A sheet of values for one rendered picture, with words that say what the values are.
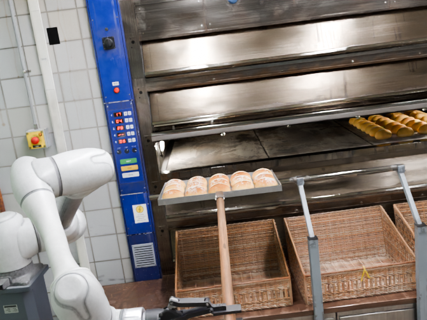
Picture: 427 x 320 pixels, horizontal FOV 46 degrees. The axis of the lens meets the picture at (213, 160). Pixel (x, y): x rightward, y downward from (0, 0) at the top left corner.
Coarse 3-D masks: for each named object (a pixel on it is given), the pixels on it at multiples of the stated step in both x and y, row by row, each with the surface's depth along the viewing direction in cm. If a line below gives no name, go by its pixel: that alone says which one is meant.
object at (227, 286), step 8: (224, 216) 192; (224, 224) 183; (224, 232) 175; (224, 240) 168; (224, 248) 161; (224, 256) 156; (224, 264) 150; (224, 272) 145; (224, 280) 140; (224, 288) 136; (232, 288) 137; (224, 296) 132; (232, 296) 132; (232, 304) 128
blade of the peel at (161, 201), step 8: (208, 184) 245; (280, 184) 223; (184, 192) 236; (224, 192) 222; (232, 192) 222; (240, 192) 222; (248, 192) 222; (256, 192) 222; (264, 192) 222; (160, 200) 222; (168, 200) 223; (176, 200) 223; (184, 200) 223; (192, 200) 223; (200, 200) 223
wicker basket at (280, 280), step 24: (192, 240) 280; (216, 240) 280; (240, 240) 280; (264, 240) 280; (192, 264) 280; (216, 264) 280; (240, 264) 279; (264, 264) 279; (192, 288) 238; (216, 288) 238; (240, 288) 239; (264, 288) 239; (288, 288) 239
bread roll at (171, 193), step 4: (164, 192) 226; (168, 192) 224; (172, 192) 224; (176, 192) 224; (180, 192) 225; (164, 196) 224; (168, 196) 223; (172, 196) 223; (176, 196) 223; (180, 196) 224
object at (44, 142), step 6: (30, 132) 262; (36, 132) 262; (42, 132) 262; (30, 138) 263; (42, 138) 263; (48, 138) 268; (30, 144) 263; (36, 144) 263; (42, 144) 263; (48, 144) 267
